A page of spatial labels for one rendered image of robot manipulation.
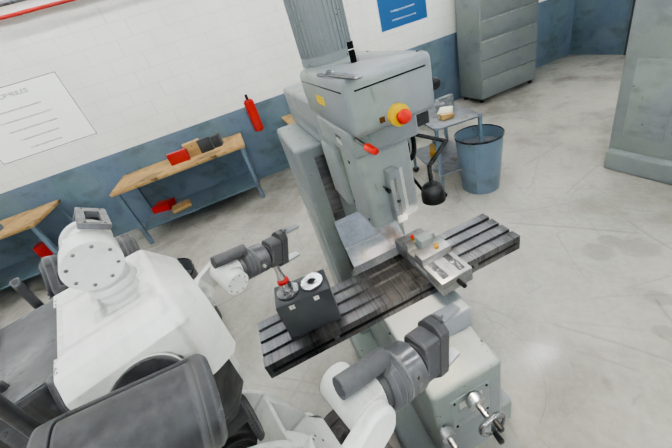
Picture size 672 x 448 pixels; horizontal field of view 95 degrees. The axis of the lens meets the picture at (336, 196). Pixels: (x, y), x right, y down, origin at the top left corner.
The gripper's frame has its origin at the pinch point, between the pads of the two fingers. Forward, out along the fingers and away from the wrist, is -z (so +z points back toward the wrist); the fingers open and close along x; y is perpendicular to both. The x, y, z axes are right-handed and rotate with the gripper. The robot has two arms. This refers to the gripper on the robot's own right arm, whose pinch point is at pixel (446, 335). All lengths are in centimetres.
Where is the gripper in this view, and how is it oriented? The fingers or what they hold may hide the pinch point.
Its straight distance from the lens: 71.1
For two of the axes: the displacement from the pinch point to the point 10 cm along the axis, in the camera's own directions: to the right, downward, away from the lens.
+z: -8.1, 2.2, -5.4
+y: -5.8, -1.6, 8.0
